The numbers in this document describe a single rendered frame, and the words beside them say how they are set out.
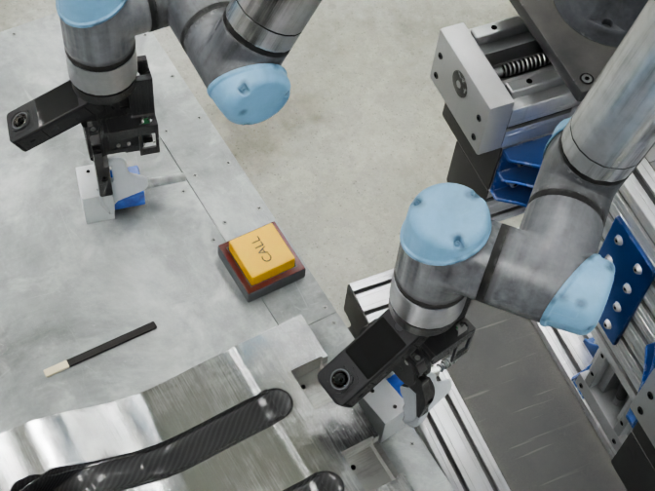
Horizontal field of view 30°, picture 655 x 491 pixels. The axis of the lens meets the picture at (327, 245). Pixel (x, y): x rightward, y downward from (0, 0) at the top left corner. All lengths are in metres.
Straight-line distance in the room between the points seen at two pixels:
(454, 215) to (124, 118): 0.47
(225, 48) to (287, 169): 1.40
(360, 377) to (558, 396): 0.96
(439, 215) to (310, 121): 1.61
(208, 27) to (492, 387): 1.08
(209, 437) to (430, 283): 0.33
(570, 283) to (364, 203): 1.49
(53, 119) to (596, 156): 0.60
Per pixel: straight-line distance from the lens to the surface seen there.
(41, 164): 1.61
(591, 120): 1.10
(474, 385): 2.13
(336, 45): 2.82
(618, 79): 1.06
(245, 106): 1.20
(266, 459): 1.30
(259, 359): 1.34
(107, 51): 1.29
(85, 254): 1.52
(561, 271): 1.10
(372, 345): 1.24
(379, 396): 1.37
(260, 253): 1.47
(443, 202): 1.09
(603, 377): 1.98
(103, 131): 1.40
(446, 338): 1.27
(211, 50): 1.22
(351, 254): 2.48
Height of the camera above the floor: 2.08
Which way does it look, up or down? 57 degrees down
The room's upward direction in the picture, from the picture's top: 8 degrees clockwise
